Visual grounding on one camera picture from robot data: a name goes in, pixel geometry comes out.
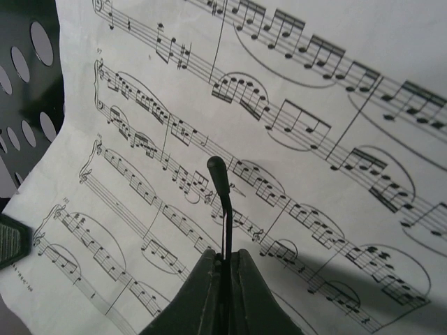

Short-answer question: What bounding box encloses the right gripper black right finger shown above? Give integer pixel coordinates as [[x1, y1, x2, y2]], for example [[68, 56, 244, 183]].
[[226, 249, 303, 335]]

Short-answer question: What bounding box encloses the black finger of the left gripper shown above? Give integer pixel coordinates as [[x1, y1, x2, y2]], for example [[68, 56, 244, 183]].
[[0, 214, 33, 269]]

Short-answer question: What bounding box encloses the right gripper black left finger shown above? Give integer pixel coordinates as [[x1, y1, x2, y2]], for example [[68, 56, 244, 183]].
[[140, 249, 222, 334]]

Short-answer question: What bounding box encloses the black music stand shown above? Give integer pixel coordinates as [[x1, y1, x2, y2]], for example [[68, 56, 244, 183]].
[[0, 0, 231, 262]]

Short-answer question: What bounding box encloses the white sheet music paper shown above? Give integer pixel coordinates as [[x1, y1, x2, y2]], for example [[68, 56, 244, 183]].
[[1, 1, 446, 334]]

